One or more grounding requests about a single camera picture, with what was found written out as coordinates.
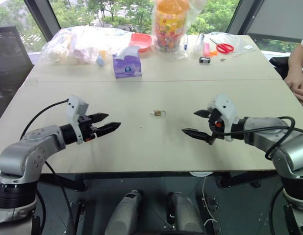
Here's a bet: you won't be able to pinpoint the black chair beside person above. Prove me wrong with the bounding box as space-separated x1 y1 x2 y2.
269 56 292 79

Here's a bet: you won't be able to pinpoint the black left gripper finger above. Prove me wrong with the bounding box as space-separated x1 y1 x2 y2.
89 112 110 123
95 121 122 138

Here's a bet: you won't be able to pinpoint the thin white cable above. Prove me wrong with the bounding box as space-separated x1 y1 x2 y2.
202 176 218 230

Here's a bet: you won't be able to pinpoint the red handled scissors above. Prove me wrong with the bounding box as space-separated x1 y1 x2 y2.
209 37 235 54

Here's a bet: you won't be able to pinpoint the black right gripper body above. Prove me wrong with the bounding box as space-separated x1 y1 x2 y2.
205 108 226 146

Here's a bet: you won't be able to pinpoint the black table frame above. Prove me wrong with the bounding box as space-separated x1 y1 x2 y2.
38 171 278 192

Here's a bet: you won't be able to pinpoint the red plastic bowl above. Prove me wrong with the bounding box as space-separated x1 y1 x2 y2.
129 33 152 53

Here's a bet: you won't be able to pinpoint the small blue yellow bottle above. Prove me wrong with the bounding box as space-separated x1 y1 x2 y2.
96 50 108 67

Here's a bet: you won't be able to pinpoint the white round disc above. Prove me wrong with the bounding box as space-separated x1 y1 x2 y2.
189 171 214 178

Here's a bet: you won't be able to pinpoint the large clear plastic bag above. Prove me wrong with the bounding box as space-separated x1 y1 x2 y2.
39 25 133 66

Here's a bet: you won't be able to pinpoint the grey roller blind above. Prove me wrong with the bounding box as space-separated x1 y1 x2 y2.
246 0 303 43

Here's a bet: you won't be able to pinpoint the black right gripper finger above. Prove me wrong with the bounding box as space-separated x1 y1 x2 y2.
181 128 212 143
193 109 211 119

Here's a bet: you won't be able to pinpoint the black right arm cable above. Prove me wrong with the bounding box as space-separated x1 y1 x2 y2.
211 116 303 161

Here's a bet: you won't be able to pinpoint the small clear plastic packet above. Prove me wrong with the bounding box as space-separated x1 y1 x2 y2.
192 32 206 56

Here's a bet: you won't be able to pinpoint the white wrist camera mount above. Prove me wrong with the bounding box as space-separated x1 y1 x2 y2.
65 94 89 145
206 93 240 142

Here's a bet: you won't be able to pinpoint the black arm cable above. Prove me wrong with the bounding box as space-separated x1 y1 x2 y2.
20 98 75 235
211 116 303 161

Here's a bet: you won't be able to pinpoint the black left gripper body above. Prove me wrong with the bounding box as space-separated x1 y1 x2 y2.
78 115 98 143

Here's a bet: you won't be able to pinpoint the colourful jar in plastic bag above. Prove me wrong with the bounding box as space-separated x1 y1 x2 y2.
151 0 192 60

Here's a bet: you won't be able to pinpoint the black window frame post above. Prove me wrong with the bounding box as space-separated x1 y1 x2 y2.
23 0 62 43
226 0 251 37

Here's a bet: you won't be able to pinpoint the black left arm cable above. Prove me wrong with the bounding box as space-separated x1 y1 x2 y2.
20 98 75 235

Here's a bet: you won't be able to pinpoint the purple tissue box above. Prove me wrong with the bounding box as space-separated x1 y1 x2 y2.
112 46 143 79

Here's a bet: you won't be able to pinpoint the flat clear plastic bag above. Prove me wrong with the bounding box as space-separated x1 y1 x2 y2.
206 31 258 57

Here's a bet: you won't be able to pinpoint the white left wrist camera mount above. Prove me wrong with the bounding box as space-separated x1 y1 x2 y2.
65 94 89 145

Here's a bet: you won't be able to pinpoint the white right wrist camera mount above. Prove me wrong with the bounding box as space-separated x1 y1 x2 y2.
206 93 240 142

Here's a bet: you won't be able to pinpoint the grey rounded housing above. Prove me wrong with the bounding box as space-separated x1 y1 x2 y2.
167 191 205 235
104 189 144 235

